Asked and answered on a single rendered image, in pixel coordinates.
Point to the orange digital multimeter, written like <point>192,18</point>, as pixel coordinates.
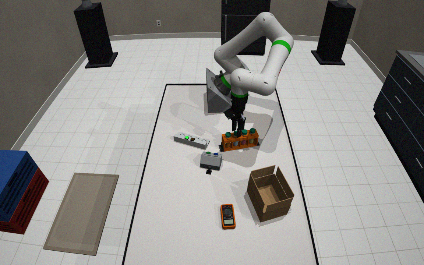
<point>228,218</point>

